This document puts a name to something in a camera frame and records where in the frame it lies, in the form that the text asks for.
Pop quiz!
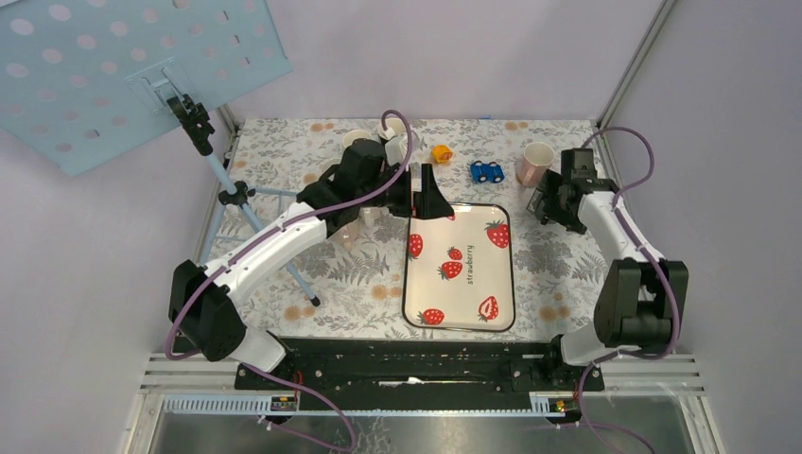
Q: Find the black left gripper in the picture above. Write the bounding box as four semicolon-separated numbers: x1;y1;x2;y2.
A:
357;163;454;219

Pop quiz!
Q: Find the pink octagonal mug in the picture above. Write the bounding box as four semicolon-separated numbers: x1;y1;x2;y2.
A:
515;142;555;187

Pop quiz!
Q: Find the green octagonal mug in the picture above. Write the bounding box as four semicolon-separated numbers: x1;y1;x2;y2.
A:
341;129;373;148

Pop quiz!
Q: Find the dark grey mug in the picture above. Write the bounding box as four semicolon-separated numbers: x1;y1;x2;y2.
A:
527;188;545;219

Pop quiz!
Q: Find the white floral mug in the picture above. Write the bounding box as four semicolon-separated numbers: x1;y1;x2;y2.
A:
359;207;382;229

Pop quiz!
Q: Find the black mug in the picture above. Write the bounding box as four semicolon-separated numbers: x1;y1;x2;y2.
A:
376;117;407;142

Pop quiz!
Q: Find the tall pale pink mug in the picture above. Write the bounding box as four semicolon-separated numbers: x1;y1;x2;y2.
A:
329;220;360;252

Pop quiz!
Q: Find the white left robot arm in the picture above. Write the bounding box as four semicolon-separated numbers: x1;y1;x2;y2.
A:
165;139;454;389

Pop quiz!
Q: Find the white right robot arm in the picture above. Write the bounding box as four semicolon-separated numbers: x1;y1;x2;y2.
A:
529;148;689;390

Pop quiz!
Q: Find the yellow toy car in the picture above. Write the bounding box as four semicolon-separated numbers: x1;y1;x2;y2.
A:
431;145;454;164

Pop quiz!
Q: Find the blue toy car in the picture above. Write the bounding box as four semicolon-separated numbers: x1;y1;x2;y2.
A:
470;161;505;183

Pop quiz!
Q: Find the white strawberry tray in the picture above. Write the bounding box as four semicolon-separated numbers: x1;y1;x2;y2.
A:
402;203;515;332

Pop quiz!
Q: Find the floral tablecloth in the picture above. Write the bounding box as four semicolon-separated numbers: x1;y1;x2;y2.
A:
230;118;607;341

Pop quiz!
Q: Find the blue tripod stand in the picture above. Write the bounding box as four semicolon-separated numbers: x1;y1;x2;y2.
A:
166;94;322;308

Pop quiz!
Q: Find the blue perforated stand plate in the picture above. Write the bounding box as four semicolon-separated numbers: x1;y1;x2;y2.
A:
1;1;291;176

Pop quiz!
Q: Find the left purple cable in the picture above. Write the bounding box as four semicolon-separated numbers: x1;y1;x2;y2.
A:
164;109;415;452

